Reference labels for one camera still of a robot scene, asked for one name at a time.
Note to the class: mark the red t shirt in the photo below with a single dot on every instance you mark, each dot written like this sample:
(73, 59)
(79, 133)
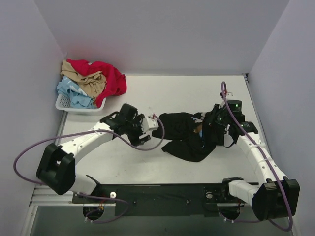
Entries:
(116, 81)

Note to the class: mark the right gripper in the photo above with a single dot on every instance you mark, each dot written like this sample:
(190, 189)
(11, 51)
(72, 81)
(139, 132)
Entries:
(214, 117)

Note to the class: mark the light blue t shirt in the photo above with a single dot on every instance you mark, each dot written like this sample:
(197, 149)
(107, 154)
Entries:
(78, 98)

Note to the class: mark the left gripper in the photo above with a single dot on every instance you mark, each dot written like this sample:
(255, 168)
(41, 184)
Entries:
(139, 133)

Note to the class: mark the black t shirt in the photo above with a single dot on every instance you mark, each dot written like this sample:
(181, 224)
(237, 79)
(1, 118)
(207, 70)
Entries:
(192, 137)

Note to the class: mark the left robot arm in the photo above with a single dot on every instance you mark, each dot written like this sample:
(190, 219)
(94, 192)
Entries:
(57, 167)

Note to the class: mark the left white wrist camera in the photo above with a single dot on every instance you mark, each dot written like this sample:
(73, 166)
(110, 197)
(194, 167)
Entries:
(149, 123)

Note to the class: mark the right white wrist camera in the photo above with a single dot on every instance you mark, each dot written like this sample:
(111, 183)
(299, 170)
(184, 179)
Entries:
(228, 95)

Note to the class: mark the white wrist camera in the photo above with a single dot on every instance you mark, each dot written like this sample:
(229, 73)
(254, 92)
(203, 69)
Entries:
(149, 123)
(228, 95)

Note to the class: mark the tan t shirt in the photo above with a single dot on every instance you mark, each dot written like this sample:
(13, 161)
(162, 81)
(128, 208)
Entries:
(93, 84)

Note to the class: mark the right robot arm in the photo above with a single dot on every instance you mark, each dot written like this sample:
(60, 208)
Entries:
(275, 196)

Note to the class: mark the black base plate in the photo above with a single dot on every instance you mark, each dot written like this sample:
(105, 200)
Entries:
(206, 199)

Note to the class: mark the white plastic basket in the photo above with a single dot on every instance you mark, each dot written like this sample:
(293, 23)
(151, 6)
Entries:
(63, 104)

